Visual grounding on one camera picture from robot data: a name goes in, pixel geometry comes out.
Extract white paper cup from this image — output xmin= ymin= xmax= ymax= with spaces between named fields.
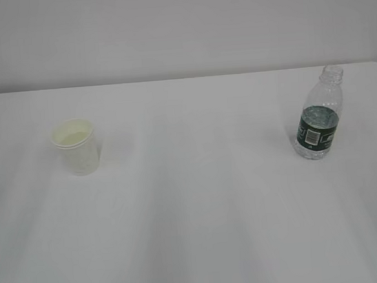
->
xmin=51 ymin=118 xmax=99 ymax=176

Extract clear water bottle green label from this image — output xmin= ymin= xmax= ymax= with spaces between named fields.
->
xmin=294 ymin=65 xmax=343 ymax=160

